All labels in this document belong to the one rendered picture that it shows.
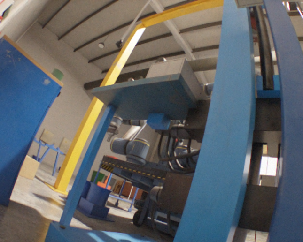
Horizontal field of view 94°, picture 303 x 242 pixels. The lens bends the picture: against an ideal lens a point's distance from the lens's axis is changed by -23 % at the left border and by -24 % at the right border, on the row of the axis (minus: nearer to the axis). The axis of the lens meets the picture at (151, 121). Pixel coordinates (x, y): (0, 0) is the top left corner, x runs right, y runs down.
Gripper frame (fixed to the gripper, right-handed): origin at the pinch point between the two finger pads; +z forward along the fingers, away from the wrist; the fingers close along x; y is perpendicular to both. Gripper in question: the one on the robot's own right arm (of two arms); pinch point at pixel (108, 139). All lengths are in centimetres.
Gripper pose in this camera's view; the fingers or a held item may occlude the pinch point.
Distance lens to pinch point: 202.9
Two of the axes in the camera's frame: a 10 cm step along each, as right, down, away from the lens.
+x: -8.7, -0.9, 4.9
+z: -3.1, 8.7, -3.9
